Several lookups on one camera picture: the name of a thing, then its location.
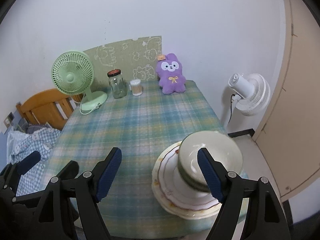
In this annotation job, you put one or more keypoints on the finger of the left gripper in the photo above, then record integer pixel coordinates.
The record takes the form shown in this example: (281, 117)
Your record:
(69, 172)
(28, 162)

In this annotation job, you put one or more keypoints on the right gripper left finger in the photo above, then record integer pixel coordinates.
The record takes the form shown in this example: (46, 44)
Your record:
(90, 188)

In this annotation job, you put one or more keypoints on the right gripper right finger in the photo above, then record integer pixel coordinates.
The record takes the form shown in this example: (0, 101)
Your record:
(228, 190)

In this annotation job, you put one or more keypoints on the cream ceramic bowl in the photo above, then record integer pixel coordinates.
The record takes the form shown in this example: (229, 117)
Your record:
(191, 182)
(220, 146)

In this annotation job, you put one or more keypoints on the yellow floral plate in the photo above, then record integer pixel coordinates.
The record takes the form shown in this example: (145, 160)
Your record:
(160, 197)

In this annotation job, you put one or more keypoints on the white plate red flower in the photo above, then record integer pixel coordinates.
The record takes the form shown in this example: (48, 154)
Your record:
(170, 179)

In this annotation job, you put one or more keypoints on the blue checkered bedding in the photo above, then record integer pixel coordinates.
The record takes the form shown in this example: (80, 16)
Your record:
(20, 145)

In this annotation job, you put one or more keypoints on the wooden bed headboard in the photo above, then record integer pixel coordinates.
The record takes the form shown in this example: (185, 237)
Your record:
(49, 106)

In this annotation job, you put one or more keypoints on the green plaid tablecloth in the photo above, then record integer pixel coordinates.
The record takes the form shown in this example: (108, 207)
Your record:
(142, 127)

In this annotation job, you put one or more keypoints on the beige door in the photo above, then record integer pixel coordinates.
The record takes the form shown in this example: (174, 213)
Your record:
(288, 135)

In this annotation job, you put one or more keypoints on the white standing fan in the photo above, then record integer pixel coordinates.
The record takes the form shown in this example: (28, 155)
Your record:
(251, 95)

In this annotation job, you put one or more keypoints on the glass jar dark lid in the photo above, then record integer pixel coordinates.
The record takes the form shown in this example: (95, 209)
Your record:
(117, 83)

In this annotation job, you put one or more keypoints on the green desk fan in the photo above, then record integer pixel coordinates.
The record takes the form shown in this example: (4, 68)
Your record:
(73, 74)

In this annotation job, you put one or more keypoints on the cotton swab container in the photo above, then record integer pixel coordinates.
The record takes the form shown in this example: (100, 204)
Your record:
(136, 87)

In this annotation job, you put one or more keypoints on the purple plush bunny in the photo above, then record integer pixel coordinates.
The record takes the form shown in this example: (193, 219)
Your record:
(169, 71)

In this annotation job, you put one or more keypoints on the green cartoon wall mat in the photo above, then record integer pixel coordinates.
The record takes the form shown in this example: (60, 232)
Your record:
(136, 59)

